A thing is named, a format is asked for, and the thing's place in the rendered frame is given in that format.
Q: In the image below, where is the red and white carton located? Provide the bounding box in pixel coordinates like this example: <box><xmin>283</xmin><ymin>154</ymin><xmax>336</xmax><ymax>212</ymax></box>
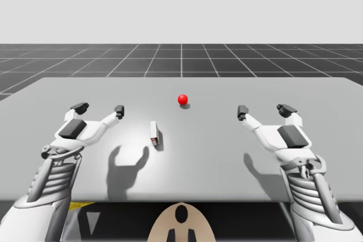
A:
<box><xmin>150</xmin><ymin>120</ymin><xmax>160</xmax><ymax>147</ymax></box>

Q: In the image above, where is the tan robot part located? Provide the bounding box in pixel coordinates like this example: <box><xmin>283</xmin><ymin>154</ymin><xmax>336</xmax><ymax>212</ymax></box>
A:
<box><xmin>147</xmin><ymin>201</ymin><xmax>217</xmax><ymax>242</ymax></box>

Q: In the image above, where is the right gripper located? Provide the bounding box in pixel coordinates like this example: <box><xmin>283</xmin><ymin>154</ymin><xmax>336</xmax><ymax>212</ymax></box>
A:
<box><xmin>237</xmin><ymin>103</ymin><xmax>316</xmax><ymax>163</ymax></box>

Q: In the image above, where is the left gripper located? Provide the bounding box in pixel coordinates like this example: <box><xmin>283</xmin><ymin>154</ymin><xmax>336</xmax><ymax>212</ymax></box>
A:
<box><xmin>53</xmin><ymin>102</ymin><xmax>125</xmax><ymax>148</ymax></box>

